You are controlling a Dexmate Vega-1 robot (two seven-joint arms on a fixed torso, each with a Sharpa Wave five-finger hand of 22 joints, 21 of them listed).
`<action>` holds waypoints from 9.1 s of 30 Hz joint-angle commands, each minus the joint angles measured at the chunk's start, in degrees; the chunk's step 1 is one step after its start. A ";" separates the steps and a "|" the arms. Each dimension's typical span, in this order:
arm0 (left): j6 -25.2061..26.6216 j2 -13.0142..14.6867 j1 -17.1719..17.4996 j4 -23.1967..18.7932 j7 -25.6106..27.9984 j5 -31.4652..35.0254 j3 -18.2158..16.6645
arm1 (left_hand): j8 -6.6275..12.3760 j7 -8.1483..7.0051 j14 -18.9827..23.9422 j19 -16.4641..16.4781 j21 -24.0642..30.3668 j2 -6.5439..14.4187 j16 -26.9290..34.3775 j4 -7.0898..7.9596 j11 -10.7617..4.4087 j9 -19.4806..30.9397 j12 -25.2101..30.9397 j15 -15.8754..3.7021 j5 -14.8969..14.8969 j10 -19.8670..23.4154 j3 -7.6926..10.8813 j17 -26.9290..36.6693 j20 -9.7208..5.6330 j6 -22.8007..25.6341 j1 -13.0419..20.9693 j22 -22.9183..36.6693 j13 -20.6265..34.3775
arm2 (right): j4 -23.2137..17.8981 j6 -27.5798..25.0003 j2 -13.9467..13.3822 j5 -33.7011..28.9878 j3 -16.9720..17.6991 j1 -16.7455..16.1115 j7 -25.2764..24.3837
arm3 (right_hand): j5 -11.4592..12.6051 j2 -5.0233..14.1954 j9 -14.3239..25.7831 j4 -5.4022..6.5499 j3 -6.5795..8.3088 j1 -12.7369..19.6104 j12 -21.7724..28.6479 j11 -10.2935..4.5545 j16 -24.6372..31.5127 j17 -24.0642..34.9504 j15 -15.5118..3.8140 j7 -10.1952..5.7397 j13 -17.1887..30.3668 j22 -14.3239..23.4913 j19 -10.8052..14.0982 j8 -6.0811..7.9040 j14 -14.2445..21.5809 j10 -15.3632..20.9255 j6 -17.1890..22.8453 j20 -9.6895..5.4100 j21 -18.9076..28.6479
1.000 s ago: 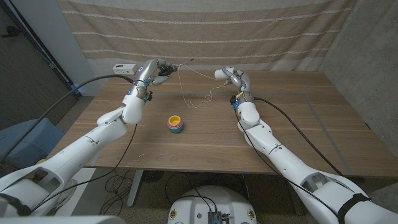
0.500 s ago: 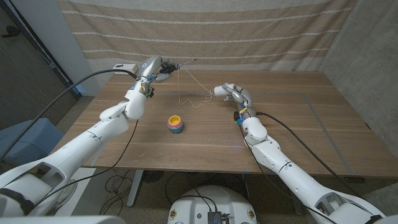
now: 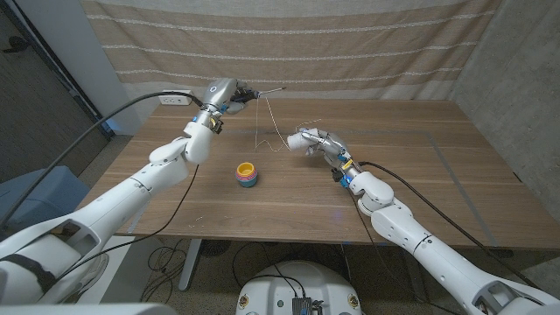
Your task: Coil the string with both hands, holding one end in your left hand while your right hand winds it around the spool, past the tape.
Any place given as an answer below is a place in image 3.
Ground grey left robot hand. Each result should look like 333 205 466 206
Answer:
200 77 260 116

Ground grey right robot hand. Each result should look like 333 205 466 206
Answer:
297 127 362 177

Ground white string spool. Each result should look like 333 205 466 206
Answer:
286 129 323 154

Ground white string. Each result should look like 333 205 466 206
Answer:
254 96 323 153

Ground white power strip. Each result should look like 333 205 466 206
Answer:
157 89 195 107

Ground beige striped backdrop cloth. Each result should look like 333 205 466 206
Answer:
80 0 502 102

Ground stacked colourful cups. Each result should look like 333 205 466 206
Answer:
234 161 259 189

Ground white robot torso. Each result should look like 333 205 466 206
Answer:
234 260 363 315

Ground grey torso electronics module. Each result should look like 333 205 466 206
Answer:
290 296 326 315

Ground blue upholstered chair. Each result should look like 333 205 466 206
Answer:
0 164 91 233

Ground white floor board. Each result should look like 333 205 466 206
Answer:
76 235 137 305

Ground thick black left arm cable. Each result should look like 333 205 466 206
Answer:
0 90 205 229

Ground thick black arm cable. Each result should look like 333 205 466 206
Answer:
358 160 542 290
0 90 205 229

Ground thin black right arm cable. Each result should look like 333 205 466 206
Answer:
348 191 465 315

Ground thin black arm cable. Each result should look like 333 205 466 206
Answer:
56 164 201 281
348 191 465 315

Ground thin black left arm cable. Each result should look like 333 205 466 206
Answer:
56 164 201 281

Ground black torso cable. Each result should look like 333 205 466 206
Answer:
231 241 307 298

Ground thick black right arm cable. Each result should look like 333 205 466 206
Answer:
358 160 542 290

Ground black floor cable bundle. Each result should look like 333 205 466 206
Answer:
139 238 196 304

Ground black door handle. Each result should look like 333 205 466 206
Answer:
2 35 31 54

